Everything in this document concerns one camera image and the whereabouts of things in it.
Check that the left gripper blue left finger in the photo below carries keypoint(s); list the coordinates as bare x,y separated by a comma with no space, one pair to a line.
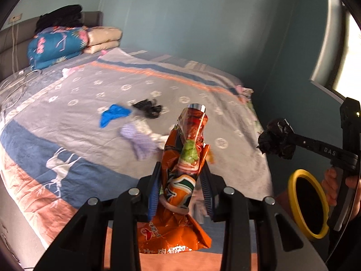
153,190

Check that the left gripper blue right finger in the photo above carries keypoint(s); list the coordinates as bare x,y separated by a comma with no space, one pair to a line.
208,189

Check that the orange snack wrapper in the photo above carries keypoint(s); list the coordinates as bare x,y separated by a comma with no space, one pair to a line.
173,229

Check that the white plastic bag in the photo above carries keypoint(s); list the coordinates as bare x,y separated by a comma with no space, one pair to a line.
144,141

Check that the yellow-rimmed black trash bin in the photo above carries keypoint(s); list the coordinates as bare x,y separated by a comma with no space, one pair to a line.
305,202

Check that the small black crumpled trash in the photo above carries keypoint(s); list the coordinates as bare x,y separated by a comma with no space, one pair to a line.
150,108

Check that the person's right hand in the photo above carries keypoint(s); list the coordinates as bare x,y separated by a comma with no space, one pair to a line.
330,185

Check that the blue crumpled wrapper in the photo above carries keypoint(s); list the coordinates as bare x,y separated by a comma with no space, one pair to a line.
114,112

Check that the colourful floral bed sheet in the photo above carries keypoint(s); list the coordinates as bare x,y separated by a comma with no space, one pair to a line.
245,96

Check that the grey patterned bed quilt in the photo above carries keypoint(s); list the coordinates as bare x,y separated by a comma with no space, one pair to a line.
96,124

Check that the cream folded blanket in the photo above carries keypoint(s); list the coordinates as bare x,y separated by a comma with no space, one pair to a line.
102,38

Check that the blue floral folded blanket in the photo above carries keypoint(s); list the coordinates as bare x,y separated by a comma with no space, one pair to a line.
56,44

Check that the black clothing pile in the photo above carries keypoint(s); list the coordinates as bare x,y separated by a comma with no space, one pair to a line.
67,16

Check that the grey upholstered headboard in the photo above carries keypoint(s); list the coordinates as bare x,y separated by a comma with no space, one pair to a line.
14,46

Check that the window with grey frame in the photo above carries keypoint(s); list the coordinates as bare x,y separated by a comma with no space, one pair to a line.
337,71

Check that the wall power socket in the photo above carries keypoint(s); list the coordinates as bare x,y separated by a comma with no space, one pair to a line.
14,19

